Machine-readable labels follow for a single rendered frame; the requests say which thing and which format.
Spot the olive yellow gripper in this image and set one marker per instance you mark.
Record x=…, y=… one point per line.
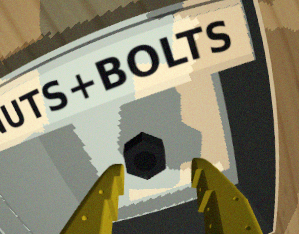
x=226, y=209

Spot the dark grey hex nut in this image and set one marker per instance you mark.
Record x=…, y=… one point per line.
x=144, y=156

